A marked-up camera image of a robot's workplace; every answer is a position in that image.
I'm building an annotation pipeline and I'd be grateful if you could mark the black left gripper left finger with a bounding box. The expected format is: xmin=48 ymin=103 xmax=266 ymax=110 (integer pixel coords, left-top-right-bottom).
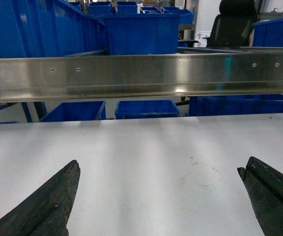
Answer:
xmin=0 ymin=160 xmax=81 ymax=236

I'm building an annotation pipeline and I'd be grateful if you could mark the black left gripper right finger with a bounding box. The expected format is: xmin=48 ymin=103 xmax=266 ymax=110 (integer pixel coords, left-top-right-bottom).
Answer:
xmin=237 ymin=156 xmax=283 ymax=236

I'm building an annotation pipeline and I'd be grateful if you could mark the blue bin on top shelf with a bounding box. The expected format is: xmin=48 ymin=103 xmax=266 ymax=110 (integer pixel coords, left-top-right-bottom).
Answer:
xmin=104 ymin=13 xmax=181 ymax=56

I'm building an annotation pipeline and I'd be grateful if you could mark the large blue bin below right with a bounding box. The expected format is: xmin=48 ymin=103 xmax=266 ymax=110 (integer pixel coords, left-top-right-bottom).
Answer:
xmin=188 ymin=94 xmax=283 ymax=117

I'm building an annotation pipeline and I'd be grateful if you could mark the blue bin below left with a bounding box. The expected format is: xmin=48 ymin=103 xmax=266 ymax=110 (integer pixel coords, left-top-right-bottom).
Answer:
xmin=39 ymin=101 xmax=106 ymax=122

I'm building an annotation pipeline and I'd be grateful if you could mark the blue bin below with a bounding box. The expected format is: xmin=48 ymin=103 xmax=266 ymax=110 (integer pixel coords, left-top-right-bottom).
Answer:
xmin=114 ymin=100 xmax=180 ymax=119
xmin=39 ymin=101 xmax=106 ymax=122

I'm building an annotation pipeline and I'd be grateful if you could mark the blue bin below middle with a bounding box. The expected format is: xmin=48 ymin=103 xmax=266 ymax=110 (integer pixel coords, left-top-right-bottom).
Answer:
xmin=114 ymin=100 xmax=180 ymax=119

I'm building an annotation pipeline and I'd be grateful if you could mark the blue bin upper right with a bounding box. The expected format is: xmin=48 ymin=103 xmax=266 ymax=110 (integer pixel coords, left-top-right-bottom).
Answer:
xmin=253 ymin=18 xmax=283 ymax=47

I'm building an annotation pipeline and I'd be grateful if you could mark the black office chair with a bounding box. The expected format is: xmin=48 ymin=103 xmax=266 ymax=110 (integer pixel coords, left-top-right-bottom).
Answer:
xmin=206 ymin=0 xmax=257 ymax=48

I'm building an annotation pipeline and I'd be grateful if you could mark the large blue bin upper left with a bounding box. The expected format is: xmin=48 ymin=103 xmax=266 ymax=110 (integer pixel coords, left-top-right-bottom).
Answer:
xmin=0 ymin=0 xmax=107 ymax=58

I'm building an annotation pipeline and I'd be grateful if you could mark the stainless steel shelf rail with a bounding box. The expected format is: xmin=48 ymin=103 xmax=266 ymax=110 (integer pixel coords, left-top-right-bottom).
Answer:
xmin=0 ymin=47 xmax=283 ymax=102

